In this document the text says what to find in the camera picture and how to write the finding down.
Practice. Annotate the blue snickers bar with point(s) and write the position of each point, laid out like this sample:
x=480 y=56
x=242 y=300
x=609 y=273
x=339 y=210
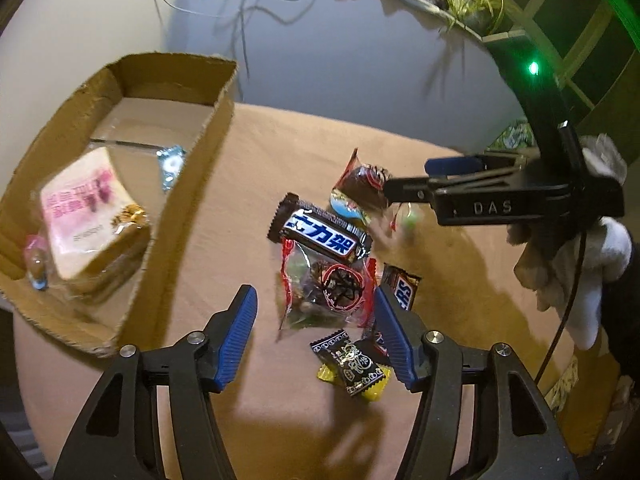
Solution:
x=324 y=232
x=403 y=284

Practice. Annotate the red-edged dark snack bag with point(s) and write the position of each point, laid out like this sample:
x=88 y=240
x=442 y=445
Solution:
x=364 y=183

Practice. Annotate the brown Snickers mini bar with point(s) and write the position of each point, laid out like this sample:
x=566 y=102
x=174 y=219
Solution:
x=376 y=352

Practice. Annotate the blue Snickers bar upper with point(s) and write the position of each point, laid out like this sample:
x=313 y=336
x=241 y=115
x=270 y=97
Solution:
x=324 y=232

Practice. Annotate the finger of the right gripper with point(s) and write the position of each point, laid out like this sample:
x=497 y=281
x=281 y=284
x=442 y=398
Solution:
x=415 y=192
x=471 y=164

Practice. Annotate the black patterned candy packet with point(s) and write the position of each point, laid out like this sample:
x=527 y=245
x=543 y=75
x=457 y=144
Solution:
x=339 y=352

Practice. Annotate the pink labelled bread pack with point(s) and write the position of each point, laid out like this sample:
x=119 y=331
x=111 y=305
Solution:
x=96 y=232

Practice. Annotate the green potted plant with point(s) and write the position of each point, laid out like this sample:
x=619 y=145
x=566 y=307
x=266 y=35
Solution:
x=481 y=16

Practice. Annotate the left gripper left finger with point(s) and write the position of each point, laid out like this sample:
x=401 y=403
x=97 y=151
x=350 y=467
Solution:
x=117 y=435

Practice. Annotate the green candy clear wrapper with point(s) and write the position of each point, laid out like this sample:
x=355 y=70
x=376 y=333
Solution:
x=406 y=220

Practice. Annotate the white gloved right hand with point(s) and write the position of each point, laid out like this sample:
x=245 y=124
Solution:
x=571 y=279

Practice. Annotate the yellow candy packet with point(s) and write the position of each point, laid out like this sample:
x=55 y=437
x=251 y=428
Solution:
x=371 y=394

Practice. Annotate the brown cardboard box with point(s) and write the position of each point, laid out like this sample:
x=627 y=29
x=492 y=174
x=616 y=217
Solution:
x=133 y=107

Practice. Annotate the green mint candy packet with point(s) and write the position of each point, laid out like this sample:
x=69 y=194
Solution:
x=170 y=160

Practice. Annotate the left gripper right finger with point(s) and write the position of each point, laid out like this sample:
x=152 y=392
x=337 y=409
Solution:
x=514 y=434

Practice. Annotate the blue Snickers bar lower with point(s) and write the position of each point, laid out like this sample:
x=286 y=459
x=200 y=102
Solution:
x=403 y=284

